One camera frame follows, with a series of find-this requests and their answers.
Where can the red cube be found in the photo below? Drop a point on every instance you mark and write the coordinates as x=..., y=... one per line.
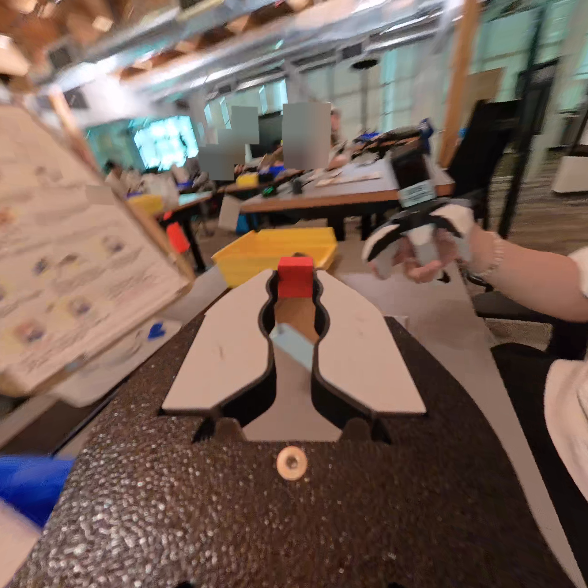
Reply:
x=295, y=275

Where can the white board stand base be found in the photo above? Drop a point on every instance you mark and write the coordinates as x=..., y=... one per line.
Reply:
x=119, y=363

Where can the wood-edged grey table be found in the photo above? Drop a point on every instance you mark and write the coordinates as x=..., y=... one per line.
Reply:
x=349, y=190

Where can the white cabinet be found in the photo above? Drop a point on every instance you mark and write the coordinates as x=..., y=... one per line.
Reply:
x=569, y=174

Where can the silver ceiling duct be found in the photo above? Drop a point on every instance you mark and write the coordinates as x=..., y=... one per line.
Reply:
x=257, y=43

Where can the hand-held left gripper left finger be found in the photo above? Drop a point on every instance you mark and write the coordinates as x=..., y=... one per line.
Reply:
x=220, y=349

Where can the person's white shirt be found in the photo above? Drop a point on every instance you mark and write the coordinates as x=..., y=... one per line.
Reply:
x=569, y=413

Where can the white cardboard box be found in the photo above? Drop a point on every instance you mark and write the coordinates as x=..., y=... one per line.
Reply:
x=294, y=347

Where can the small blue clip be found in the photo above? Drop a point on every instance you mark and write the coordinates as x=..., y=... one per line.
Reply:
x=156, y=330

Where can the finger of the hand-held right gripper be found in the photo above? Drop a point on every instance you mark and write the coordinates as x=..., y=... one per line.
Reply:
x=459, y=220
x=383, y=248

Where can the tan board with instruction sheet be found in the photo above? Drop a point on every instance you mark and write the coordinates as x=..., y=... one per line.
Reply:
x=69, y=257

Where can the wooden post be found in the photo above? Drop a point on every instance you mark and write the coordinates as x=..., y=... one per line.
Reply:
x=459, y=82

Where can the person's right hand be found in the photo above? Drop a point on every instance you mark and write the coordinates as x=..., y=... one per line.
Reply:
x=429, y=272

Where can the person's right forearm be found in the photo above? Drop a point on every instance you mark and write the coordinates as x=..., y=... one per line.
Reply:
x=537, y=285

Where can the blue plastic bin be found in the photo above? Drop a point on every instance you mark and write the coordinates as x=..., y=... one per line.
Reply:
x=27, y=487

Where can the wall screen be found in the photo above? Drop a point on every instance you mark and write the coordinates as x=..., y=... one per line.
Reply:
x=165, y=142

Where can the yellow plastic bin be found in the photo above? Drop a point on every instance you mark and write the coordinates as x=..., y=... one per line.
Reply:
x=257, y=257

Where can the black office chair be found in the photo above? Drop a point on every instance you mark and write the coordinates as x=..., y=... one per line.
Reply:
x=528, y=330
x=482, y=147

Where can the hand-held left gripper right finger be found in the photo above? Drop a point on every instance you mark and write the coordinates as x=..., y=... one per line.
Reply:
x=367, y=349

